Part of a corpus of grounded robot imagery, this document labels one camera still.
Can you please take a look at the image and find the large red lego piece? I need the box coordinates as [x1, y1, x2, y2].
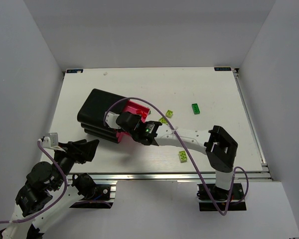
[136, 110, 148, 119]

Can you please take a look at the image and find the left blue corner label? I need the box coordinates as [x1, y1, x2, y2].
[66, 69, 83, 74]

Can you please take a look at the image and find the lime rectangular lego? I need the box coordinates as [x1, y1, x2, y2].
[158, 118, 168, 124]

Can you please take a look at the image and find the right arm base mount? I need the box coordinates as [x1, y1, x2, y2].
[196, 183, 247, 212]

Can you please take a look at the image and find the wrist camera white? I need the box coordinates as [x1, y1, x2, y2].
[105, 112, 121, 129]
[39, 132, 59, 149]

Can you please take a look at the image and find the lime square lego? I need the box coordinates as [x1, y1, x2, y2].
[165, 110, 173, 118]

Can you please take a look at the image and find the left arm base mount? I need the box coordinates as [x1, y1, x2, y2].
[70, 173, 114, 209]

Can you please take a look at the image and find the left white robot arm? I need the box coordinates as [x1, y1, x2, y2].
[0, 137, 99, 239]

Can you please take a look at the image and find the blue corner label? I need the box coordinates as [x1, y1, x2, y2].
[214, 67, 232, 71]
[66, 69, 83, 74]

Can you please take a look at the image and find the lime lego near front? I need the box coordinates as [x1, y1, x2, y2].
[178, 150, 187, 163]

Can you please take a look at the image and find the aluminium table front rail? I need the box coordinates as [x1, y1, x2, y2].
[37, 172, 272, 182]

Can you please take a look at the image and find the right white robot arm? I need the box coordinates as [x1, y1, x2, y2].
[116, 112, 238, 201]

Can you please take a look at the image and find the green flat lego plate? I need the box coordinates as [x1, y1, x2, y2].
[191, 103, 200, 115]

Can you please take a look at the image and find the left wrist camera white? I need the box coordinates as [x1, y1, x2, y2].
[39, 132, 59, 149]

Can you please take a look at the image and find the pink top drawer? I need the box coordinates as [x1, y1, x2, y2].
[116, 100, 151, 144]

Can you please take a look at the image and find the right blue corner label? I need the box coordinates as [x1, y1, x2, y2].
[214, 67, 232, 71]

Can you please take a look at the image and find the black drawer cabinet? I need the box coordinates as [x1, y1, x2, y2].
[77, 89, 124, 143]

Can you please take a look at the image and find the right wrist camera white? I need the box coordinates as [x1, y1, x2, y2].
[105, 112, 121, 129]

